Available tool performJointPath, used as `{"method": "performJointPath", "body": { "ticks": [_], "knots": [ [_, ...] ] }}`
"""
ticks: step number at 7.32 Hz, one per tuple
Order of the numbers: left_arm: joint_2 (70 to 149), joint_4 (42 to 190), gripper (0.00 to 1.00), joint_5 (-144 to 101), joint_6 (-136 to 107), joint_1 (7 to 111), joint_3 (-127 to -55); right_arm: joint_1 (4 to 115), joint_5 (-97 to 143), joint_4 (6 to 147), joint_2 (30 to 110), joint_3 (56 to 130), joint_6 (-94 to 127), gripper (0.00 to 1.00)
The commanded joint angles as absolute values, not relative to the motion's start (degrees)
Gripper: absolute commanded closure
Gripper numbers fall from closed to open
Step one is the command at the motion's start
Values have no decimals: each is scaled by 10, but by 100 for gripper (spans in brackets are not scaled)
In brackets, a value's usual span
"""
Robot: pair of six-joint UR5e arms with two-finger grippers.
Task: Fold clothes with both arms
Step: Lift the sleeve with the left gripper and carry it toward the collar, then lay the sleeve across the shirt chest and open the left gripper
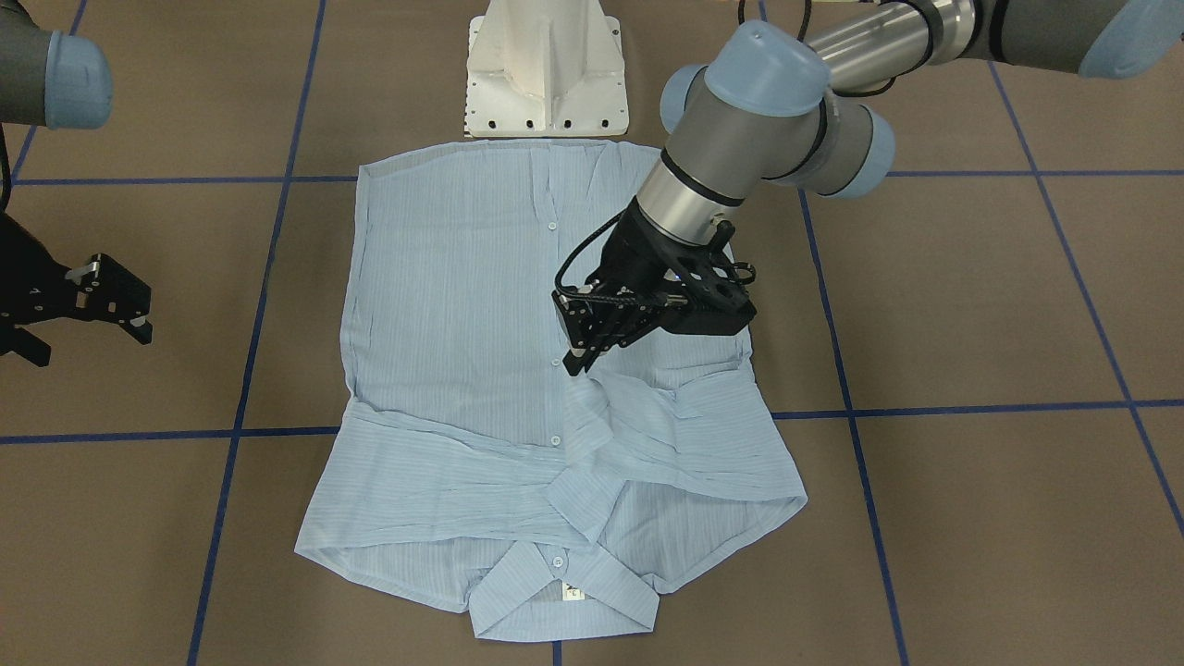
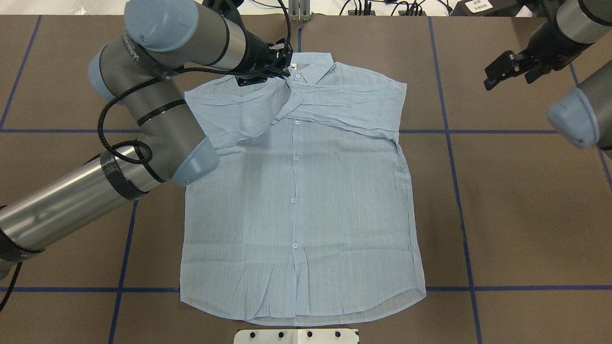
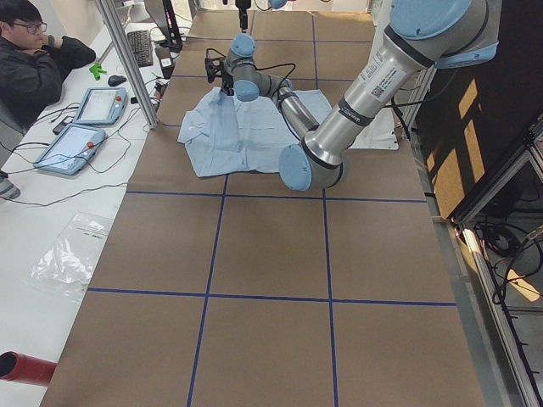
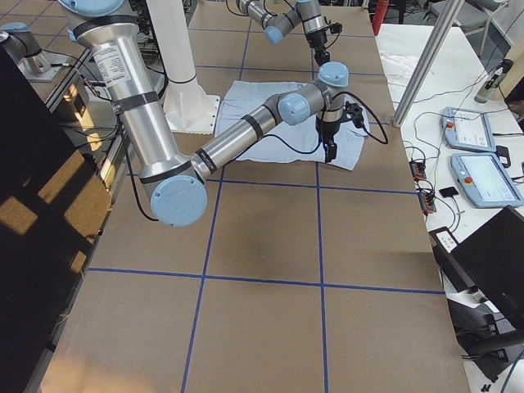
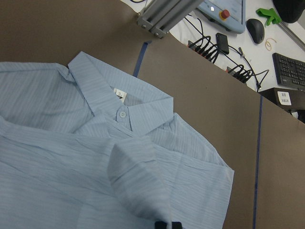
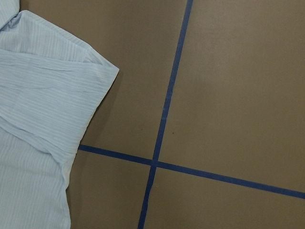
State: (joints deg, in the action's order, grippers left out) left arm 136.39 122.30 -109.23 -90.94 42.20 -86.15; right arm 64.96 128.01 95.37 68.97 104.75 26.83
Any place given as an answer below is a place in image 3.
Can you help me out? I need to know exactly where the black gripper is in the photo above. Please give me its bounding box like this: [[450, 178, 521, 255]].
[[221, 8, 248, 96]]

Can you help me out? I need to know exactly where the light blue button shirt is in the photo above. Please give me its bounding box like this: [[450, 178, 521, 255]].
[[176, 86, 334, 178]]

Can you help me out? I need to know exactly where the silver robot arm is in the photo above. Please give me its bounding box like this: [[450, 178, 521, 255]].
[[207, 1, 502, 191], [234, 0, 288, 33]]

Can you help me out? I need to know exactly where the black monitor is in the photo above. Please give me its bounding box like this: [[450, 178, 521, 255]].
[[143, 0, 183, 53]]

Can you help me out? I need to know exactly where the black keyboard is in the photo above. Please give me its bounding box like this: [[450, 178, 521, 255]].
[[126, 30, 154, 67]]

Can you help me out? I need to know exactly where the black computer mouse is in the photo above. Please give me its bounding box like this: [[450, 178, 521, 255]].
[[107, 75, 127, 87]]

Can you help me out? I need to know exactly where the green small object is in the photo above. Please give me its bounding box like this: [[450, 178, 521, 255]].
[[89, 63, 107, 81]]

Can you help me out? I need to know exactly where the upper teach pendant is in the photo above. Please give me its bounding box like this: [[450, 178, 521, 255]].
[[73, 86, 127, 126]]

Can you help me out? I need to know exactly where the teach pendant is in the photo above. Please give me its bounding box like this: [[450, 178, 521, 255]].
[[33, 124, 106, 176], [73, 86, 127, 126]]

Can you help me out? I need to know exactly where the lower teach pendant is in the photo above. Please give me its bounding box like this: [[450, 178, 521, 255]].
[[33, 124, 106, 176]]

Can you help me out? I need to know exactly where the seated person in black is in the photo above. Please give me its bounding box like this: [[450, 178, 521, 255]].
[[1, 1, 96, 130]]

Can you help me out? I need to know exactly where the clear plastic bag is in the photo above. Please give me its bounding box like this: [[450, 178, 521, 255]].
[[25, 212, 114, 303]]

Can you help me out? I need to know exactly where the red cylinder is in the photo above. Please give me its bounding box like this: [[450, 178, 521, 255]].
[[1, 351, 57, 387]]

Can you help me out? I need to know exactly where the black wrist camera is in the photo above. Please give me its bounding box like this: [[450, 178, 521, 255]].
[[204, 47, 226, 83]]

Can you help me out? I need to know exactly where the aluminium frame post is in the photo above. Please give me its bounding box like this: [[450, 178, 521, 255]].
[[96, 0, 159, 130]]

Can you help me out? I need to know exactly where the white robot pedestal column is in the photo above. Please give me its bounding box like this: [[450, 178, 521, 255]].
[[350, 108, 399, 150]]

